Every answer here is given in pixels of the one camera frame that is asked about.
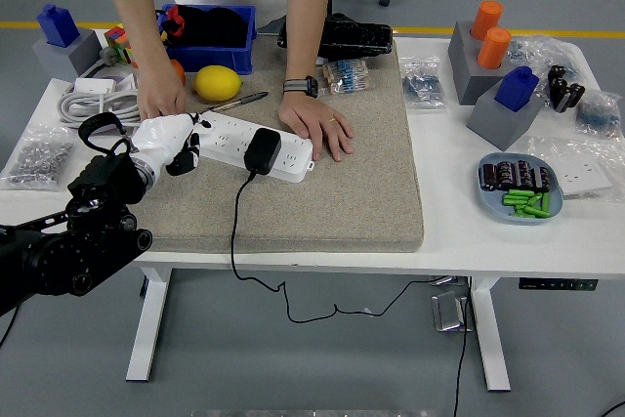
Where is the person's left hand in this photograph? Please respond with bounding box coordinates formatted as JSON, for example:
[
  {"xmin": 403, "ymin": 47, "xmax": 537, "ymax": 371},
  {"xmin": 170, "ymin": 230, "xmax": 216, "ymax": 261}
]
[{"xmin": 276, "ymin": 92, "xmax": 355, "ymax": 162}]

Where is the black wrist watch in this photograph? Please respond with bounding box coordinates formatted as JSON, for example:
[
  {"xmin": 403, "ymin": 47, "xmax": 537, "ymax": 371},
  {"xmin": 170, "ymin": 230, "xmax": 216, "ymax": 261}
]
[{"xmin": 281, "ymin": 74, "xmax": 319, "ymax": 99}]

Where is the blue-grey plate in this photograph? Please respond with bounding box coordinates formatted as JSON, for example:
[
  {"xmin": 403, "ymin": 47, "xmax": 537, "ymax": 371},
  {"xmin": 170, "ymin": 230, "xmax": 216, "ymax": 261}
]
[{"xmin": 477, "ymin": 151, "xmax": 565, "ymax": 226}]

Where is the grey-brown mat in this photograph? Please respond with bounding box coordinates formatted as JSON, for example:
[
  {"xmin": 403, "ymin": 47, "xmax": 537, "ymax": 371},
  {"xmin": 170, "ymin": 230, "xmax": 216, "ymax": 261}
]
[{"xmin": 104, "ymin": 33, "xmax": 425, "ymax": 255}]

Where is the black plug adapter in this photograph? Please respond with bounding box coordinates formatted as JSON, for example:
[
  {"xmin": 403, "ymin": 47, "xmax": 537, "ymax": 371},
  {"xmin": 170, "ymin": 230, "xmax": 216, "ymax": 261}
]
[{"xmin": 242, "ymin": 127, "xmax": 283, "ymax": 177}]

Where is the clear bag of blue resistors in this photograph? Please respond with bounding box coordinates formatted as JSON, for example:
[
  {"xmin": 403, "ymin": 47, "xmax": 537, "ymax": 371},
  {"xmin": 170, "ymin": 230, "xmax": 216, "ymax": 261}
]
[{"xmin": 573, "ymin": 89, "xmax": 624, "ymax": 138}]

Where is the black glossy plastic tray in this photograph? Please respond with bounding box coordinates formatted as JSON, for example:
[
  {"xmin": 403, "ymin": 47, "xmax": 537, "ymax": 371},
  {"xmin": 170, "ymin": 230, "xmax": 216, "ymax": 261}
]
[{"xmin": 276, "ymin": 14, "xmax": 395, "ymax": 60}]

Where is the yellow lemon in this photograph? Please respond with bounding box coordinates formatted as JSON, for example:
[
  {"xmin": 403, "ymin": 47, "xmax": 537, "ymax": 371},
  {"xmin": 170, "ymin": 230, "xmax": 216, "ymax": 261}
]
[{"xmin": 190, "ymin": 63, "xmax": 244, "ymax": 102}]

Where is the black silver pen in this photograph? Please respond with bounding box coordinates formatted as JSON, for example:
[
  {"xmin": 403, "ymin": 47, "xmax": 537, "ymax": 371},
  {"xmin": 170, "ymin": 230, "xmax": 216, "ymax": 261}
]
[{"xmin": 196, "ymin": 90, "xmax": 270, "ymax": 117}]

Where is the white coiled power cable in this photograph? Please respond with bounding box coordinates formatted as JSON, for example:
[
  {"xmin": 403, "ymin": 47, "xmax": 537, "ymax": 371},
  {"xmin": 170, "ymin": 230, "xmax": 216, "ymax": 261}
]
[{"xmin": 58, "ymin": 45, "xmax": 143, "ymax": 128}]

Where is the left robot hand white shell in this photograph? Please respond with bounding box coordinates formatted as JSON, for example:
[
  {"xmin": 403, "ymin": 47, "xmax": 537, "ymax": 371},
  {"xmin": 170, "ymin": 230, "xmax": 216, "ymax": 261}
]
[{"xmin": 129, "ymin": 112, "xmax": 214, "ymax": 179}]

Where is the black floor cable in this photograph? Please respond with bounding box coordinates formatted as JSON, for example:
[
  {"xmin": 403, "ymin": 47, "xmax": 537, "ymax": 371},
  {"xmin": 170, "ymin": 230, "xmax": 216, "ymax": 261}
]
[{"xmin": 451, "ymin": 279, "xmax": 478, "ymax": 417}]

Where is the blue bottle-shaped block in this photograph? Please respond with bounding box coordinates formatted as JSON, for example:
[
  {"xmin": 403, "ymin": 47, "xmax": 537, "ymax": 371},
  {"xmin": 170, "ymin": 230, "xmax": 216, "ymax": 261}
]
[
  {"xmin": 493, "ymin": 64, "xmax": 541, "ymax": 113},
  {"xmin": 36, "ymin": 3, "xmax": 81, "ymax": 49}
]

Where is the clear bag of metal nuts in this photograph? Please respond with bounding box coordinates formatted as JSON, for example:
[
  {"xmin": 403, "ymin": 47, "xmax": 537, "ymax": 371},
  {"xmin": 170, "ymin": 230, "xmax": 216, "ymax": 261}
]
[{"xmin": 0, "ymin": 124, "xmax": 77, "ymax": 192}]

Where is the clear bag of blue parts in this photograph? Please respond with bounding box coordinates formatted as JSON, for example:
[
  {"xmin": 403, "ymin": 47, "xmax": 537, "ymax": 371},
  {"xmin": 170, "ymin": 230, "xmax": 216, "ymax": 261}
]
[{"xmin": 398, "ymin": 55, "xmax": 446, "ymax": 110}]

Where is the black plug cord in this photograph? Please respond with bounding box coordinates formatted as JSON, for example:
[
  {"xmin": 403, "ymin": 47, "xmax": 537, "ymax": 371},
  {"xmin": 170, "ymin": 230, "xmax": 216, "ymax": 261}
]
[{"xmin": 229, "ymin": 171, "xmax": 443, "ymax": 325}]

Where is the white table leg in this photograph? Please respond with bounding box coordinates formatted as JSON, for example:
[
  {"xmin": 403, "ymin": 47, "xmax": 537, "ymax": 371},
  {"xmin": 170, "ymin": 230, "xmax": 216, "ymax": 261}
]
[
  {"xmin": 469, "ymin": 275, "xmax": 512, "ymax": 393},
  {"xmin": 125, "ymin": 268, "xmax": 173, "ymax": 383}
]

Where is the white wall socket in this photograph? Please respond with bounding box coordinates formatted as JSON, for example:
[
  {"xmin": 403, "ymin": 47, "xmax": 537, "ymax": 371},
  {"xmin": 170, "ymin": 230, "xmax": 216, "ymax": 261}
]
[{"xmin": 554, "ymin": 155, "xmax": 614, "ymax": 196}]

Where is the large grey holder block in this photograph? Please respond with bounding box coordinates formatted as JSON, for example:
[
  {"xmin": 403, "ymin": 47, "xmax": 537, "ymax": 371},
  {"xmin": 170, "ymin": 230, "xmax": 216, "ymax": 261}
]
[{"xmin": 447, "ymin": 21, "xmax": 519, "ymax": 106}]

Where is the clear bag of black capacitors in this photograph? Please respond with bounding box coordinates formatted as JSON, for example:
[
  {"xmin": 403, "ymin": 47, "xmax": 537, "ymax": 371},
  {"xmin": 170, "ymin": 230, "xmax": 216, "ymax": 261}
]
[{"xmin": 539, "ymin": 63, "xmax": 587, "ymax": 115}]

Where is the blue plastic bin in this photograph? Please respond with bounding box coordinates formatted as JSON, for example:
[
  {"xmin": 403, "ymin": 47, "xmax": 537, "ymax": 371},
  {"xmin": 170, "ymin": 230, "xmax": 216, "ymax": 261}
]
[{"xmin": 155, "ymin": 2, "xmax": 258, "ymax": 75}]

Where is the small white box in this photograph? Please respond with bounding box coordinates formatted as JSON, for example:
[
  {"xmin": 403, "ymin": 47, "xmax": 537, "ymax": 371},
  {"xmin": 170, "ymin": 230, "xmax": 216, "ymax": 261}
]
[{"xmin": 72, "ymin": 75, "xmax": 118, "ymax": 96}]

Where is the silver metal pedal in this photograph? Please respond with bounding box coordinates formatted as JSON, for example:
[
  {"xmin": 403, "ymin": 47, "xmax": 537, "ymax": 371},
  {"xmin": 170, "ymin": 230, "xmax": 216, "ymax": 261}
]
[{"xmin": 430, "ymin": 290, "xmax": 474, "ymax": 334}]

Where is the orange mandarin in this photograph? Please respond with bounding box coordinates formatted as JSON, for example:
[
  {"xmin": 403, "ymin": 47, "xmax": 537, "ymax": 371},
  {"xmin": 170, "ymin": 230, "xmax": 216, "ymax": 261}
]
[{"xmin": 168, "ymin": 59, "xmax": 188, "ymax": 88}]

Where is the black cloth bag red string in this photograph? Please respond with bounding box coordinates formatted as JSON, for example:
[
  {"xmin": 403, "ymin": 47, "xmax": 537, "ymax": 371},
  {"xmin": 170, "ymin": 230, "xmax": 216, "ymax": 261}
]
[{"xmin": 156, "ymin": 4, "xmax": 248, "ymax": 47}]

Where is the clear bag around socket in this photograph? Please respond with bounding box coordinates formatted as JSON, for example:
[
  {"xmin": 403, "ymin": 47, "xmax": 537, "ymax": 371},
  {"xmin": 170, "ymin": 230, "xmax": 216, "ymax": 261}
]
[{"xmin": 526, "ymin": 136, "xmax": 625, "ymax": 203}]

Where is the orange cylinder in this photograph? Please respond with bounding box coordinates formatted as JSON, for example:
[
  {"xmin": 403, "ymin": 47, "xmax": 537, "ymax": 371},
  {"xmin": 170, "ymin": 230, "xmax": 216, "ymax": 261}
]
[
  {"xmin": 476, "ymin": 26, "xmax": 513, "ymax": 70},
  {"xmin": 469, "ymin": 0, "xmax": 504, "ymax": 41}
]

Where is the black capacitor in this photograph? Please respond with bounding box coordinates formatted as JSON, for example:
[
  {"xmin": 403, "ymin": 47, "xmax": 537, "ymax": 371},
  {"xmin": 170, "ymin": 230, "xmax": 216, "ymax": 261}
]
[
  {"xmin": 479, "ymin": 162, "xmax": 499, "ymax": 192},
  {"xmin": 515, "ymin": 158, "xmax": 536, "ymax": 188},
  {"xmin": 531, "ymin": 165, "xmax": 553, "ymax": 192},
  {"xmin": 495, "ymin": 160, "xmax": 519, "ymax": 189}
]

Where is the white power strip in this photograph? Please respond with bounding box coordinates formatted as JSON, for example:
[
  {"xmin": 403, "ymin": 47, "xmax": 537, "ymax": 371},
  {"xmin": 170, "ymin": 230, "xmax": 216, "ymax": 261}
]
[{"xmin": 192, "ymin": 111, "xmax": 314, "ymax": 184}]

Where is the purple round disc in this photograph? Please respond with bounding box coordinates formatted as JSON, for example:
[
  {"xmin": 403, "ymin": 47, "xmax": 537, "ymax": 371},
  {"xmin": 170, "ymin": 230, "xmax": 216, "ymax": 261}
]
[{"xmin": 65, "ymin": 73, "xmax": 128, "ymax": 139}]

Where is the person's right hand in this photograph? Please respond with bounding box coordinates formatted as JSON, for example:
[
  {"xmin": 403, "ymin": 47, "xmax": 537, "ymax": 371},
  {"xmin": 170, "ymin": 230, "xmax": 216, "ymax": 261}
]
[{"xmin": 136, "ymin": 64, "xmax": 189, "ymax": 122}]

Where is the crumpled clear plastic bag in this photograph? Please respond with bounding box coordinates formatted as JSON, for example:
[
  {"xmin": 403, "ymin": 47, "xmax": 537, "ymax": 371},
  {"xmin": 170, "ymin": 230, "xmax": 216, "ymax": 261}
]
[{"xmin": 505, "ymin": 34, "xmax": 587, "ymax": 81}]

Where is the black table control panel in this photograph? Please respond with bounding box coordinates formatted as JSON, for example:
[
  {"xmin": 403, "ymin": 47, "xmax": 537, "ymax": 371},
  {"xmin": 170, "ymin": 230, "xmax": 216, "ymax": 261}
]
[{"xmin": 518, "ymin": 277, "xmax": 600, "ymax": 292}]

